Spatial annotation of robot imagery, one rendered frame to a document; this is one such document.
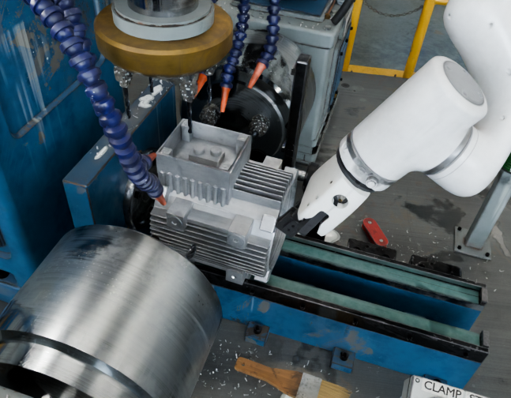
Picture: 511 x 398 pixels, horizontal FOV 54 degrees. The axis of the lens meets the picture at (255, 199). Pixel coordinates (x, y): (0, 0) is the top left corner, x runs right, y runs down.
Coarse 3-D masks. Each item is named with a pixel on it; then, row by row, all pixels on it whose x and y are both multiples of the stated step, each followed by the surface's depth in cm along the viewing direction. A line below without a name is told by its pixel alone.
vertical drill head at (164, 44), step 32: (128, 0) 62; (160, 0) 60; (192, 0) 62; (96, 32) 63; (128, 32) 62; (160, 32) 61; (192, 32) 62; (224, 32) 64; (128, 64) 62; (160, 64) 61; (192, 64) 62; (192, 96) 67
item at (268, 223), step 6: (288, 168) 84; (294, 168) 84; (294, 174) 84; (294, 180) 84; (168, 192) 80; (264, 216) 75; (270, 216) 75; (264, 222) 75; (270, 222) 75; (276, 222) 76; (264, 228) 75; (270, 228) 75; (264, 282) 83
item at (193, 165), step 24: (168, 144) 79; (192, 144) 83; (216, 144) 83; (240, 144) 80; (168, 168) 77; (192, 168) 76; (216, 168) 74; (240, 168) 79; (192, 192) 78; (216, 192) 77
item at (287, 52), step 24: (264, 48) 98; (288, 48) 102; (216, 72) 94; (240, 72) 93; (264, 72) 93; (288, 72) 98; (312, 72) 106; (216, 96) 97; (240, 96) 96; (264, 96) 94; (288, 96) 94; (312, 96) 106; (192, 120) 103; (216, 120) 98; (240, 120) 99; (264, 120) 96; (264, 144) 101
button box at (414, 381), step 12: (408, 384) 61; (420, 384) 59; (432, 384) 59; (444, 384) 59; (408, 396) 59; (420, 396) 59; (432, 396) 59; (444, 396) 59; (456, 396) 58; (468, 396) 58; (480, 396) 58
